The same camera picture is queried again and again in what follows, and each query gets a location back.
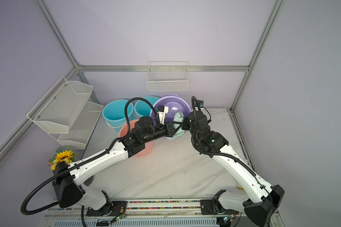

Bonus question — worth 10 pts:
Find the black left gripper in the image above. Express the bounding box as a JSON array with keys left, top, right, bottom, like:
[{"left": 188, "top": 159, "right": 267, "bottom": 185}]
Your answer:
[{"left": 143, "top": 121, "right": 183, "bottom": 145}]

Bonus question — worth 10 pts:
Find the mint green microfibre cloth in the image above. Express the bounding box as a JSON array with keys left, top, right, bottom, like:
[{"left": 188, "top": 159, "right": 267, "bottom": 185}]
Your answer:
[{"left": 169, "top": 112, "right": 185, "bottom": 140}]

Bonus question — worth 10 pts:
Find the pink plastic bucket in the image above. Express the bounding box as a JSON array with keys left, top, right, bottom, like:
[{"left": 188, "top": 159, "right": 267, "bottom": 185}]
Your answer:
[{"left": 118, "top": 119, "right": 154, "bottom": 157}]

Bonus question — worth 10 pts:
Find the teal bucket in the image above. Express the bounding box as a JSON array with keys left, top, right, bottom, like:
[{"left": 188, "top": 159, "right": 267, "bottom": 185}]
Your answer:
[{"left": 134, "top": 96, "right": 160, "bottom": 119}]

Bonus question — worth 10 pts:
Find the purple plastic bucket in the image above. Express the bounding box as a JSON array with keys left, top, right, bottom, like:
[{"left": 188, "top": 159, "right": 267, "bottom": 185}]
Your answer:
[{"left": 149, "top": 95, "right": 191, "bottom": 140}]

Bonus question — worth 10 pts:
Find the teal bucket being wiped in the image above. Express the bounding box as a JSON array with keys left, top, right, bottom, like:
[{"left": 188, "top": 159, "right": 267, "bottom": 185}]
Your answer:
[{"left": 102, "top": 99, "right": 128, "bottom": 131}]

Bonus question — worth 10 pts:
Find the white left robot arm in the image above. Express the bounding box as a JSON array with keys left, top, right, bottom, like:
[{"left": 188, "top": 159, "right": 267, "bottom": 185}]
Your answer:
[{"left": 53, "top": 106, "right": 176, "bottom": 211}]

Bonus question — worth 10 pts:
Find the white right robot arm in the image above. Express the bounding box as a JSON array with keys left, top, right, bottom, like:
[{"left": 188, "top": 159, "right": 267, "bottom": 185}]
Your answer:
[{"left": 184, "top": 96, "right": 285, "bottom": 227}]

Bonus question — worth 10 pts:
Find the sunflower bouquet in vase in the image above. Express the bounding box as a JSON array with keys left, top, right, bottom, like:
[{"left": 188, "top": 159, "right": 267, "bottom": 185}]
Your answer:
[{"left": 47, "top": 146, "right": 79, "bottom": 171}]

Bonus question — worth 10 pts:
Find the white two-tier mesh shelf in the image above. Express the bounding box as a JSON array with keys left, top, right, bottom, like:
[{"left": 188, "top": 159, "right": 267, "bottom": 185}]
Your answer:
[{"left": 27, "top": 77, "right": 103, "bottom": 150}]

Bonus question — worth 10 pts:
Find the white wire wall basket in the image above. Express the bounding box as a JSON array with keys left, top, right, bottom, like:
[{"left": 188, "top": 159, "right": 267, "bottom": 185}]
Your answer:
[{"left": 146, "top": 61, "right": 188, "bottom": 92}]

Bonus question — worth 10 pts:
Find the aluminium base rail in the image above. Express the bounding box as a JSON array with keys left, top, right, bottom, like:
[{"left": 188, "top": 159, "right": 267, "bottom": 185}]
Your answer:
[{"left": 41, "top": 197, "right": 285, "bottom": 227}]

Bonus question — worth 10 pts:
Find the black corrugated left cable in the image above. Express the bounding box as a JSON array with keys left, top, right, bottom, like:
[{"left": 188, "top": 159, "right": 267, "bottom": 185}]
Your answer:
[{"left": 20, "top": 97, "right": 161, "bottom": 216}]

